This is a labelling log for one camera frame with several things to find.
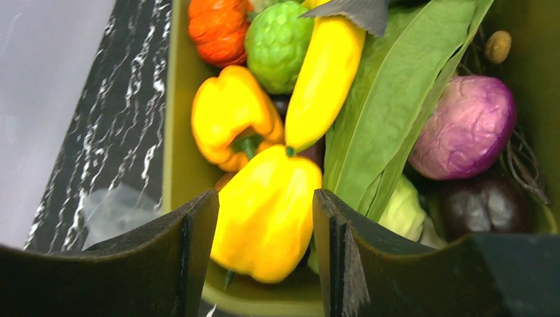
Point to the green bumpy citrus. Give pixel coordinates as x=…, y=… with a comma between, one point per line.
x=276, y=44

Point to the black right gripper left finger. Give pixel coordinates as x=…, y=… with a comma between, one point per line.
x=157, y=269

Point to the yellow banana pepper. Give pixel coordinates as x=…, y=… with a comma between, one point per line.
x=328, y=71

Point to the orange yellow bell pepper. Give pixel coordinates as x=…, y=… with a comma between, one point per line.
x=228, y=108

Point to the olive green plastic bin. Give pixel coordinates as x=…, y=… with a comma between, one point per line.
x=532, y=71

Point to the clear zip top bag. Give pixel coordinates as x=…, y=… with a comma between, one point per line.
x=112, y=212

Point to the dark purple eggplant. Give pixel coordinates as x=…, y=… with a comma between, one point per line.
x=488, y=203

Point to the small brown nut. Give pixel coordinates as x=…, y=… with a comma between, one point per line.
x=498, y=46

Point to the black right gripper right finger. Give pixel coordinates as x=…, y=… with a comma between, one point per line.
x=367, y=270

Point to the pale green cabbage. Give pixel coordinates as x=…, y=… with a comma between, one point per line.
x=403, y=214

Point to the green leafy vegetable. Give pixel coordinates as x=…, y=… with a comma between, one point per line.
x=400, y=79

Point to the orange mini pumpkin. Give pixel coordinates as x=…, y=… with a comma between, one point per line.
x=218, y=29

